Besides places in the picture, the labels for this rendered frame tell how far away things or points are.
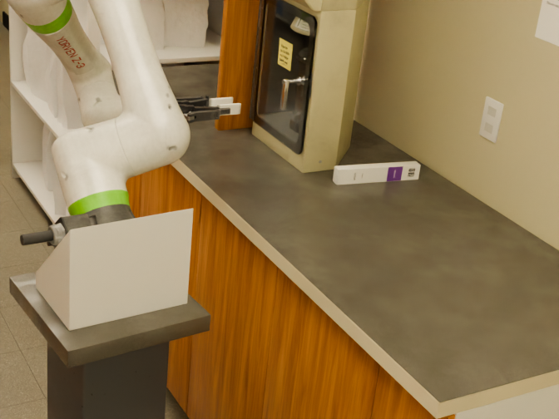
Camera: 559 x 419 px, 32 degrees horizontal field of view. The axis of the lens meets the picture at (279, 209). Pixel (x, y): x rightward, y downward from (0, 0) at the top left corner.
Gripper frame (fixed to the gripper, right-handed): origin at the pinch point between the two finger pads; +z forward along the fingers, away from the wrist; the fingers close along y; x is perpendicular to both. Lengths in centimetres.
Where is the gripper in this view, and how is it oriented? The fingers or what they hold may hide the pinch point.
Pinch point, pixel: (225, 105)
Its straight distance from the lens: 267.4
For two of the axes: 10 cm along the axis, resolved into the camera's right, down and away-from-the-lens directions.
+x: -1.2, 8.9, 4.3
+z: 8.7, -1.2, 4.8
